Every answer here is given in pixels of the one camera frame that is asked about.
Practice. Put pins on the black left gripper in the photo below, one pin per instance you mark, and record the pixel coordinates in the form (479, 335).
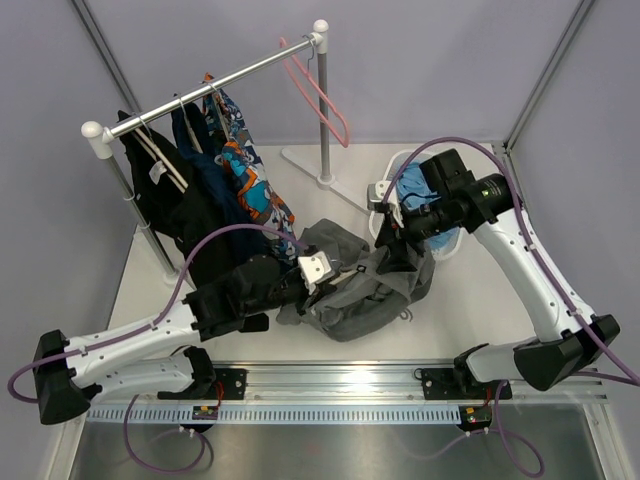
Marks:
(320, 290)

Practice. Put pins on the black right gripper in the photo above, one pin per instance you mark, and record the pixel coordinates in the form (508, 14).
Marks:
(396, 238)

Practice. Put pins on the grey knit shorts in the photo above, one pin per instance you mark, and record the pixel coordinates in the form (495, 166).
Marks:
(368, 301)

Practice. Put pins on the light blue shorts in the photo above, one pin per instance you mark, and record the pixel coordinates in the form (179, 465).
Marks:
(414, 192)

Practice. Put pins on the white hanger with grey shorts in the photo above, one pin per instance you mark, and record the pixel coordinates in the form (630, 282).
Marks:
(343, 276)

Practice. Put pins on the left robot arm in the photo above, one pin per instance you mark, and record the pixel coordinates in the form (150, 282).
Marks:
(163, 353)

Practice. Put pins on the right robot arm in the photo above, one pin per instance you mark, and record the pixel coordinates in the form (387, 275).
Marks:
(569, 336)

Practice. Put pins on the patterned navy orange shorts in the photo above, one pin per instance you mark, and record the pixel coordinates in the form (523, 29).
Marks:
(257, 196)

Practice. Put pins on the wooden hanger with black garment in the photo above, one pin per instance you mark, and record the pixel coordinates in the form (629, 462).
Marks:
(162, 167)

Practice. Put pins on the wooden hanger with patterned shorts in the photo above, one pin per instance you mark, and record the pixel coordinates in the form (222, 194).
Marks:
(215, 115)

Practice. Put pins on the white perforated basket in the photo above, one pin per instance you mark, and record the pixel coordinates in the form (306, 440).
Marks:
(398, 159)

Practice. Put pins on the black garment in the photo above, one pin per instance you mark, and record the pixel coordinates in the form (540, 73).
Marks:
(185, 218)

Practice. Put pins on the navy blue garment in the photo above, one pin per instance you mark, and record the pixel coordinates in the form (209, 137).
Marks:
(244, 243)

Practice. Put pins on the silver clothes rack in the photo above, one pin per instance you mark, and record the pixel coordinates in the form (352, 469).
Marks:
(332, 123)

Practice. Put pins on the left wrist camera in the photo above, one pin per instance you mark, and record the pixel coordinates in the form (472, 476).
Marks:
(314, 268)

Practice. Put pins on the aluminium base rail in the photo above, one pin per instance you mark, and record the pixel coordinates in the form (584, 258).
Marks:
(385, 382)

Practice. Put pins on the white slotted cable duct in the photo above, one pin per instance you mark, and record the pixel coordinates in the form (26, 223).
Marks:
(277, 414)

